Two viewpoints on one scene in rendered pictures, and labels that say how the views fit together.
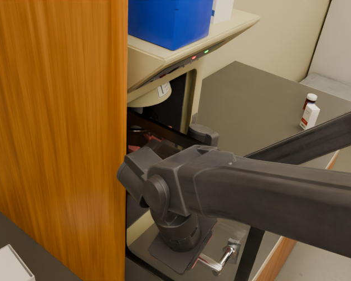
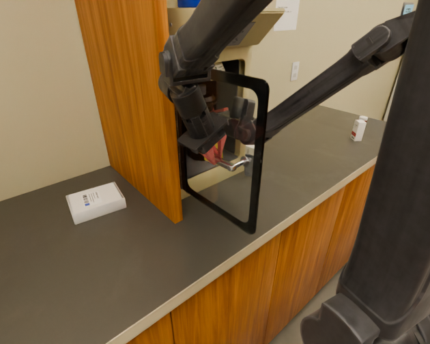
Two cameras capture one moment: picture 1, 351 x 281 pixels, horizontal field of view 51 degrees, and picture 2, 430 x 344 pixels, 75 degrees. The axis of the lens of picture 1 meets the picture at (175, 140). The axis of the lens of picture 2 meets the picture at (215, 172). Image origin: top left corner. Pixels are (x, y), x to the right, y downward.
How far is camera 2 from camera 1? 34 cm
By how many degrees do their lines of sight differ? 15
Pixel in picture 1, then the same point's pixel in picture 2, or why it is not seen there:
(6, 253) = (110, 185)
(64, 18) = not seen: outside the picture
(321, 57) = not seen: hidden behind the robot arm
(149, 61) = (186, 13)
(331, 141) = (330, 82)
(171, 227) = (179, 97)
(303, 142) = (309, 87)
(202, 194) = (182, 41)
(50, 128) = (132, 78)
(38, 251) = (133, 191)
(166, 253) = (188, 140)
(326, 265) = not seen: hidden behind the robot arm
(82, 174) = (149, 107)
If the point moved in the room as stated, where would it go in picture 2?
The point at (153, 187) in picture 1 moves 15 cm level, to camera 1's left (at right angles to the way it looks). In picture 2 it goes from (161, 54) to (85, 51)
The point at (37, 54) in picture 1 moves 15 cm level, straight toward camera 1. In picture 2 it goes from (122, 21) to (110, 24)
